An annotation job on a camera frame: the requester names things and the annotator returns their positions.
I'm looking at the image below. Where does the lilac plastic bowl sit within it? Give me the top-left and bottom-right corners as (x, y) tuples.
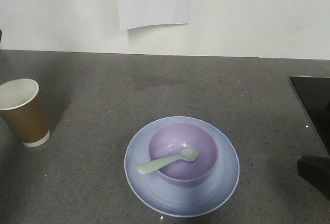
(148, 122), (219, 187)

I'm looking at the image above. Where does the brown paper cup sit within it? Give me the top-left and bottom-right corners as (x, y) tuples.
(1, 78), (51, 148)

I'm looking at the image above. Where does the light blue plate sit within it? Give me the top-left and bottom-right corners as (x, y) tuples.
(124, 116), (240, 217)

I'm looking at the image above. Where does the white paper on wall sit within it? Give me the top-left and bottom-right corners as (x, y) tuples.
(118, 0), (191, 30)

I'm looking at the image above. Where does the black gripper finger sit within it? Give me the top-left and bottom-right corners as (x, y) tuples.
(297, 155), (329, 199)

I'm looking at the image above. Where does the pale green plastic spoon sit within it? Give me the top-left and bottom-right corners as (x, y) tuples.
(137, 148), (200, 174)

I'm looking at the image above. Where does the black induction cooktop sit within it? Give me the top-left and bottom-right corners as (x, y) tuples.
(289, 76), (329, 155)

